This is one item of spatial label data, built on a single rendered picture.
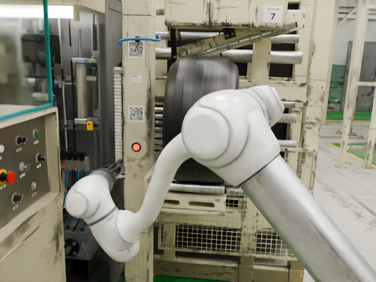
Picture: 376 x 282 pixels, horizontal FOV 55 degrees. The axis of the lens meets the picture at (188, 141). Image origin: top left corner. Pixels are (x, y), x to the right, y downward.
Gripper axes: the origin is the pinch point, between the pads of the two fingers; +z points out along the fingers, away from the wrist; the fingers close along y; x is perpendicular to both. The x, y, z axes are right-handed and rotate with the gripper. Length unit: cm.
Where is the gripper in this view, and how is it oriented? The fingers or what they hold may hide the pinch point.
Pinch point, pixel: (118, 164)
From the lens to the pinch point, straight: 146.7
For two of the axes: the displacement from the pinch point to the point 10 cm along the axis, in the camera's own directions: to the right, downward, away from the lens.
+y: -9.9, -0.5, 1.0
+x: -0.3, 9.7, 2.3
